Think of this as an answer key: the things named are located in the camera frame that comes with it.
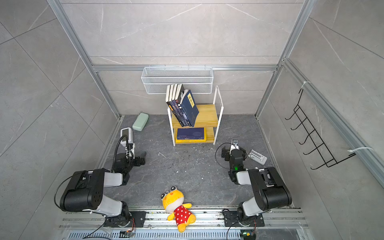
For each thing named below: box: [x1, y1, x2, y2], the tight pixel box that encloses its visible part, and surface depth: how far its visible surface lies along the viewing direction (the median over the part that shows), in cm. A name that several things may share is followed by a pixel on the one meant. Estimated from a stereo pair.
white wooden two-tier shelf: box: [167, 85, 224, 147], surface depth 92 cm
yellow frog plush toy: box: [160, 185, 197, 233], surface depth 73 cm
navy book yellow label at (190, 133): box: [177, 127, 205, 140], surface depth 99 cm
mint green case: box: [132, 112, 149, 132], surface depth 116 cm
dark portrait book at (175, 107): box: [169, 84, 188, 127], surface depth 79 cm
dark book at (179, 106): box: [174, 83, 192, 127], surface depth 80 cm
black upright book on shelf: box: [165, 84, 181, 127], surface depth 78 cm
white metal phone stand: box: [248, 149, 268, 166], surface depth 97 cm
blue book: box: [180, 89, 199, 127], surface depth 84 cm
